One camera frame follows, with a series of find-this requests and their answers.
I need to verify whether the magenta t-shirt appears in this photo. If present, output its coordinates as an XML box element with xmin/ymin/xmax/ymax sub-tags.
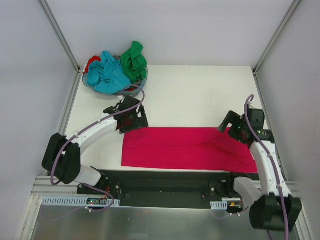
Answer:
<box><xmin>121</xmin><ymin>127</ymin><xmax>258</xmax><ymax>174</ymax></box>

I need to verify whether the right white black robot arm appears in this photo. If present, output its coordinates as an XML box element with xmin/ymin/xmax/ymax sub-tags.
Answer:
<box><xmin>218</xmin><ymin>106</ymin><xmax>302</xmax><ymax>234</ymax></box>

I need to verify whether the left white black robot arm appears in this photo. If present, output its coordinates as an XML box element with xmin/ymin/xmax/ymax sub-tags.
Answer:
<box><xmin>42</xmin><ymin>96</ymin><xmax>149</xmax><ymax>195</ymax></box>

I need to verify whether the grey plastic basket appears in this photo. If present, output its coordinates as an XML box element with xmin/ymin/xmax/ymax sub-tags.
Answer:
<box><xmin>81</xmin><ymin>67</ymin><xmax>149</xmax><ymax>97</ymax></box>

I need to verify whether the cyan t-shirt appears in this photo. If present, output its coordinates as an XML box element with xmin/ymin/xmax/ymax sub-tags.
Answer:
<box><xmin>86</xmin><ymin>51</ymin><xmax>131</xmax><ymax>95</ymax></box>

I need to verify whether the green t-shirt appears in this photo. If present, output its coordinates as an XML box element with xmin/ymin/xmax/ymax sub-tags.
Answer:
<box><xmin>120</xmin><ymin>41</ymin><xmax>147</xmax><ymax>83</ymax></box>

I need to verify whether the red t-shirt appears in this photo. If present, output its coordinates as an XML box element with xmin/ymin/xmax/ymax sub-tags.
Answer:
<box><xmin>83</xmin><ymin>55</ymin><xmax>101</xmax><ymax>74</ymax></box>

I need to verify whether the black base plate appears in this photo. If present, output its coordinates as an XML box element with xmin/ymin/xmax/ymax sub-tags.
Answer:
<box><xmin>47</xmin><ymin>167</ymin><xmax>287</xmax><ymax>208</ymax></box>

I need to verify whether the right white cable duct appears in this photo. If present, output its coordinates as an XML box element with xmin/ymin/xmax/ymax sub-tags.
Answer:
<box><xmin>210</xmin><ymin>200</ymin><xmax>228</xmax><ymax>211</ymax></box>

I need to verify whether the white cable duct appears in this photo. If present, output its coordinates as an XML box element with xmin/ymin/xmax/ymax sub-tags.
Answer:
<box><xmin>210</xmin><ymin>200</ymin><xmax>228</xmax><ymax>211</ymax></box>
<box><xmin>42</xmin><ymin>196</ymin><xmax>120</xmax><ymax>208</ymax></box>

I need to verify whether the left white cable duct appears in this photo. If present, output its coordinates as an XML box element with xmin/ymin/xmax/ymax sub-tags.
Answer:
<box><xmin>42</xmin><ymin>196</ymin><xmax>120</xmax><ymax>208</ymax></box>

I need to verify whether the front aluminium rail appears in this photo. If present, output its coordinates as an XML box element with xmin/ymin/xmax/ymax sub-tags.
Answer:
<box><xmin>31</xmin><ymin>176</ymin><xmax>302</xmax><ymax>198</ymax></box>

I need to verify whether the right aluminium frame post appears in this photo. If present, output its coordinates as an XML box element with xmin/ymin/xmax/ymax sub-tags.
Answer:
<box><xmin>252</xmin><ymin>0</ymin><xmax>303</xmax><ymax>76</ymax></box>

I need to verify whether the aluminium frame post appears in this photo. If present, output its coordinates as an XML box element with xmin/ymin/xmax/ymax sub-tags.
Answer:
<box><xmin>37</xmin><ymin>0</ymin><xmax>80</xmax><ymax>73</ymax></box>
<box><xmin>252</xmin><ymin>0</ymin><xmax>303</xmax><ymax>76</ymax></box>

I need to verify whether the left aluminium frame post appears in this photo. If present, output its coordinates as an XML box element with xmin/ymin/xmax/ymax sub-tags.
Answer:
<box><xmin>37</xmin><ymin>0</ymin><xmax>80</xmax><ymax>73</ymax></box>

